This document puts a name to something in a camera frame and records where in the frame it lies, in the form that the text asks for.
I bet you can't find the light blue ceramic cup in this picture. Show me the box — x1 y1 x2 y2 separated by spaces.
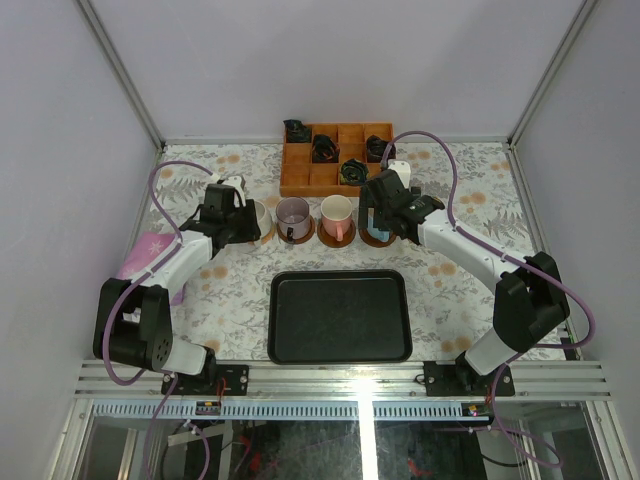
367 208 391 243

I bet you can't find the brown wooden coaster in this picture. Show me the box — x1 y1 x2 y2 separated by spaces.
358 230 396 248
317 221 357 249
276 216 316 245

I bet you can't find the pink ceramic cup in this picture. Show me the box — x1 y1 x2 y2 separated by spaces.
320 195 353 242

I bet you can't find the white ceramic cup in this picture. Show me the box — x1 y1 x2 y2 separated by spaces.
254 200 273 238

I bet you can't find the purple ceramic cup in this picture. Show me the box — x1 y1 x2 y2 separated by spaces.
275 197 311 243

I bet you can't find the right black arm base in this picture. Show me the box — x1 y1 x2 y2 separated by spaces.
414 354 516 398

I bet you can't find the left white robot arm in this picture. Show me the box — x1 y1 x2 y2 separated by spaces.
93 176 261 395

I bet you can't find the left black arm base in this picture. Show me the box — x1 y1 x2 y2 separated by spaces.
172 348 250 398

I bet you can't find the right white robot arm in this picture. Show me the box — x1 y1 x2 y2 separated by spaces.
359 168 570 395

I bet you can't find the blue green rolled sock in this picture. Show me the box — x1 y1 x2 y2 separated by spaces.
338 158 369 186

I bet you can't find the dark grey rolled sock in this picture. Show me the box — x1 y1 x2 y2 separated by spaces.
365 135 389 163

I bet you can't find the black orange rolled sock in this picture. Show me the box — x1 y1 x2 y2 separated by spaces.
311 134 340 164

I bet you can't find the orange wooden compartment box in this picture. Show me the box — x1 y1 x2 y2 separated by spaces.
280 121 394 197

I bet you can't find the purple printed cloth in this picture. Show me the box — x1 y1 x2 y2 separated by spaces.
116 232 178 281

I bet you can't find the black plastic tray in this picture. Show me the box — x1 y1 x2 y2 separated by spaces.
267 269 413 365

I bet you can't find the aluminium frame rail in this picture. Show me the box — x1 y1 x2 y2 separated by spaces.
74 360 613 402

